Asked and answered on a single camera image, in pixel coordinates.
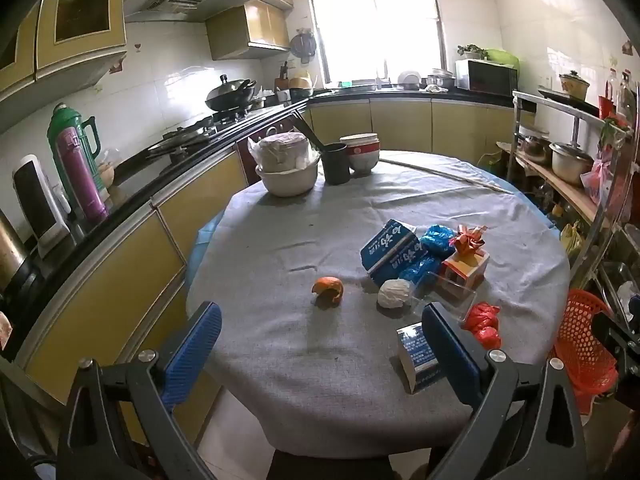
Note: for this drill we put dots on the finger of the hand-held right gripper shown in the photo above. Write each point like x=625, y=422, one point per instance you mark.
x=612, y=340

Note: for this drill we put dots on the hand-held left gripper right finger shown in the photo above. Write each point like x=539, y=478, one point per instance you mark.
x=450, y=355

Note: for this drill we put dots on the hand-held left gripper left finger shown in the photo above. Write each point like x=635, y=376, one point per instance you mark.
x=192, y=355

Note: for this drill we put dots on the red plastic basket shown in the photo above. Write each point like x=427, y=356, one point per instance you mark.
x=580, y=340

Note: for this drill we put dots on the small blue white box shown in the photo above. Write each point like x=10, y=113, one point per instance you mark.
x=415, y=355

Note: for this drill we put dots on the red plastic bag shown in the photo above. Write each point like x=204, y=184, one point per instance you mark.
x=482, y=320

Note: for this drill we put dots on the white tissue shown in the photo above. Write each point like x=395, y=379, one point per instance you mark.
x=395, y=294

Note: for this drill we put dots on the red white medicine box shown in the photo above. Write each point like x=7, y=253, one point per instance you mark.
x=467, y=270

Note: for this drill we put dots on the blue plastic bag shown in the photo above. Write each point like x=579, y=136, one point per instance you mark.
x=430, y=247

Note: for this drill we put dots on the red gold ribbon bow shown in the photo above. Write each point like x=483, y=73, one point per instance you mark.
x=467, y=237

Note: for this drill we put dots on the blue white carton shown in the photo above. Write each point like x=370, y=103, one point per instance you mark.
x=385, y=255

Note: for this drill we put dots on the orange peel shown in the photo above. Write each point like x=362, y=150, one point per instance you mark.
x=330, y=287

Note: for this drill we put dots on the yellow lower cabinets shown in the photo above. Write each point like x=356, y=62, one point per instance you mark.
x=125, y=280

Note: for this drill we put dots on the yellow plastic bag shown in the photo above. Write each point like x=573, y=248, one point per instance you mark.
x=572, y=240

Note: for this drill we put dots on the grey tablecloth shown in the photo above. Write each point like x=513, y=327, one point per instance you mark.
x=300, y=240

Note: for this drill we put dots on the pink plastic bag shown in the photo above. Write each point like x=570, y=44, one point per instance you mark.
x=597, y=175

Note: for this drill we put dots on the wooden shelf board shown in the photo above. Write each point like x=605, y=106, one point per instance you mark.
x=555, y=182

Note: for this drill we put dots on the metal pot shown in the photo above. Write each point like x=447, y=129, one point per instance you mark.
x=570, y=162

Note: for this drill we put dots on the black kitchen countertop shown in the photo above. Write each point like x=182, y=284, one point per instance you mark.
x=150, y=175

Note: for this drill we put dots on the blue table cover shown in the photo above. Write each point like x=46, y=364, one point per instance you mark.
x=492, y=172

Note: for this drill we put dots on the white basin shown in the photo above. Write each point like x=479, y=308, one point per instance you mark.
x=287, y=182

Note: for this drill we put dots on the purple thermos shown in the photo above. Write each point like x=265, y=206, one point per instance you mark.
x=82, y=185

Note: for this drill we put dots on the metal kettle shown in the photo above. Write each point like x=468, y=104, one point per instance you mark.
x=10, y=255

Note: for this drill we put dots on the dark pot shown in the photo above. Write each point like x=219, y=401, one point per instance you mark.
x=532, y=147

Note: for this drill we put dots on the white appliance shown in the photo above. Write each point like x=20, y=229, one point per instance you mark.
x=35, y=205

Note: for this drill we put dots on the stacked red white bowls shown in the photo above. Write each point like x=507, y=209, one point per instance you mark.
x=361, y=155

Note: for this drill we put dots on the plastic bag with container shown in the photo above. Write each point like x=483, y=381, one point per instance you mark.
x=280, y=152

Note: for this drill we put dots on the black cup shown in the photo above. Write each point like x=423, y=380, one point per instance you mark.
x=335, y=165

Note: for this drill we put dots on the gas stove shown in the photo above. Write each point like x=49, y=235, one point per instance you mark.
x=200, y=130

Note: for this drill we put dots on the metal rack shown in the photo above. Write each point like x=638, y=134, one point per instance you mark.
x=516, y=125

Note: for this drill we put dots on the black cooktop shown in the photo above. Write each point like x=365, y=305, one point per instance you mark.
x=567, y=101

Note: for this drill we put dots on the clear bottle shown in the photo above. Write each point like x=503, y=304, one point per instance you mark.
x=627, y=95

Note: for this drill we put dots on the red label bottle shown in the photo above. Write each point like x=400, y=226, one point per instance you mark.
x=609, y=92

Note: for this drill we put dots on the green thermos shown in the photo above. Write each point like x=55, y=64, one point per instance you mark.
x=65, y=140

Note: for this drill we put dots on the enamel pot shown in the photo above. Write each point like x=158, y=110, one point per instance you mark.
x=574, y=82

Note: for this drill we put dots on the black wok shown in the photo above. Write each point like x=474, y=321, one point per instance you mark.
x=230, y=96

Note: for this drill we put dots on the metal pots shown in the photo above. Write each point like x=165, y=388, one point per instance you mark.
x=440, y=80

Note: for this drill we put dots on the microwave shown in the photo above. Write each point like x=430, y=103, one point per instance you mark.
x=487, y=77

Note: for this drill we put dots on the white dish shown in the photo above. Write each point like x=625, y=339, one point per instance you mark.
x=410, y=77

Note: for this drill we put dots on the knife block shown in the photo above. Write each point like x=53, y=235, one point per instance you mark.
x=282, y=80

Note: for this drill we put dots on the yellow container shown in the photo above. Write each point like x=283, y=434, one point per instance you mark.
x=301, y=81

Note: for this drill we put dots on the green bag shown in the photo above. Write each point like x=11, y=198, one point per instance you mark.
x=502, y=57

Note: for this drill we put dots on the potted plant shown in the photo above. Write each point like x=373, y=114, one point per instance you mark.
x=472, y=52

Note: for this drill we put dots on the window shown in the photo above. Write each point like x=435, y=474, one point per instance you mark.
x=375, y=20

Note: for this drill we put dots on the yellow wall cabinet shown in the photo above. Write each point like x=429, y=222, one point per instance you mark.
x=75, y=15
x=240, y=30

